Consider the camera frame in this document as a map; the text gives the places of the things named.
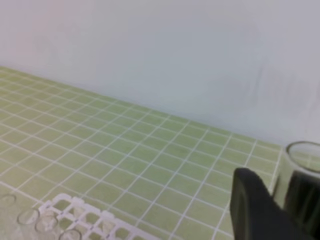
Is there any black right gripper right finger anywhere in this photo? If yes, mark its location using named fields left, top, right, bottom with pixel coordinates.
left=284, top=171, right=320, bottom=238

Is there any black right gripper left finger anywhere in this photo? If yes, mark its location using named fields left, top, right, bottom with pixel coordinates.
left=229, top=167, right=313, bottom=240

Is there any clear glass test tube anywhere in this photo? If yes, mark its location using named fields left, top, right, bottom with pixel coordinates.
left=272, top=141, right=320, bottom=208

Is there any green grid tablecloth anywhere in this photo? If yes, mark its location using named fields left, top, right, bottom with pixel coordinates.
left=0, top=67, right=285, bottom=240

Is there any white plastic test tube rack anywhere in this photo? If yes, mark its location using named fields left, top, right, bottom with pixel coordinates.
left=38, top=193, right=158, bottom=240

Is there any clear test tube eleventh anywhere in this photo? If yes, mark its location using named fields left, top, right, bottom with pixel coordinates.
left=34, top=215, right=59, bottom=234

